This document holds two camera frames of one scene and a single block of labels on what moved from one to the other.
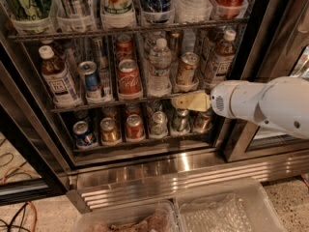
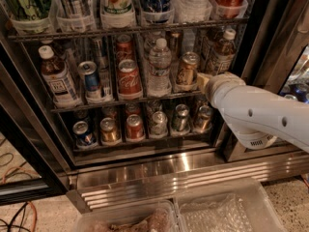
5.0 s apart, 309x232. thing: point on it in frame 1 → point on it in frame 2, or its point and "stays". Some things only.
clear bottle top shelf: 191,3 stays
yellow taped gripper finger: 199,101 → 202,80
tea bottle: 222,58 stays
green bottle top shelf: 27,2 stays
